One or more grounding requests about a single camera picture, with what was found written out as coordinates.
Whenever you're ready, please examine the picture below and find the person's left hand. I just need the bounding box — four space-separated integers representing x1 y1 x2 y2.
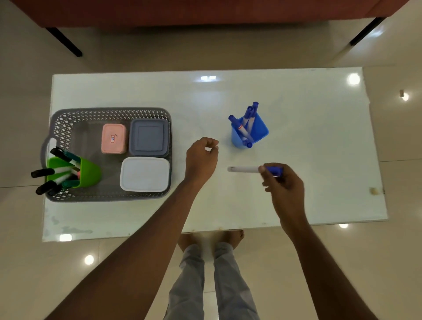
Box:
184 137 220 187

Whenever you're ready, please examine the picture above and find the person's right hand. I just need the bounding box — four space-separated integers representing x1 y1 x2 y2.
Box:
258 162 309 229

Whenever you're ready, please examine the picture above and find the white marker with blue cap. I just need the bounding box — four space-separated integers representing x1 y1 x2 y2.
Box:
227 166 284 177

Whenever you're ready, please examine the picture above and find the person's right forearm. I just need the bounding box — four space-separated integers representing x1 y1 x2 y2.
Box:
280 220 378 320

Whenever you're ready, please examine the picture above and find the person's left forearm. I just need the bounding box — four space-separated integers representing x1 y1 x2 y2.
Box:
45 178 203 320

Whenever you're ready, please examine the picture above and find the blue capped white marker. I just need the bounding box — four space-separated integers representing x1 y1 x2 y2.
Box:
248 102 260 133
228 114 254 148
242 106 253 132

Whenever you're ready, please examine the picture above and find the blue plastic pen holder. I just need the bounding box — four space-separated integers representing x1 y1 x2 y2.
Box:
231 112 269 148

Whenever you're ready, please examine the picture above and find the grey-blue lidded plastic container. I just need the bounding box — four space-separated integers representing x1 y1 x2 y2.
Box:
129 119 170 157

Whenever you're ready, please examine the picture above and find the white lidded plastic container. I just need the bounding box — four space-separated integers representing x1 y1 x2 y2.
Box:
120 157 171 193

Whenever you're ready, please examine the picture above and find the pink lidded plastic container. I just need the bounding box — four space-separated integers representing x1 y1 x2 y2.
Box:
101 123 127 155

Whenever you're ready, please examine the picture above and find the person's right leg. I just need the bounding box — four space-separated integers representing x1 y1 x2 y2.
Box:
212 230 261 320

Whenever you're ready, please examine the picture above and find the person's leg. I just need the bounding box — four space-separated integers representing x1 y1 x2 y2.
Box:
164 232 206 320
212 230 261 320

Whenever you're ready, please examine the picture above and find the grey perforated plastic basket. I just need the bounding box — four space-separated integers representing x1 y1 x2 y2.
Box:
40 107 173 202

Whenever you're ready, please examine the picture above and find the green plastic pen holder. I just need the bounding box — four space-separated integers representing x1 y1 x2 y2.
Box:
46 156 102 189

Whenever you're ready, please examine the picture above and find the person's left leg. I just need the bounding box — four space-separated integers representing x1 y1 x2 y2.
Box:
164 232 206 320

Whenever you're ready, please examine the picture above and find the brown sofa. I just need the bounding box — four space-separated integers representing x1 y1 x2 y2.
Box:
9 0 411 29

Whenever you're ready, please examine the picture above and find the black capped white marker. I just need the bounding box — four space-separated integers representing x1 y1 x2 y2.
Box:
31 166 74 179
50 147 80 167
35 174 71 196

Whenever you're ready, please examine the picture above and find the black sofa leg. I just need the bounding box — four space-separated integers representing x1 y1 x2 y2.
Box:
349 16 387 46
45 27 83 58

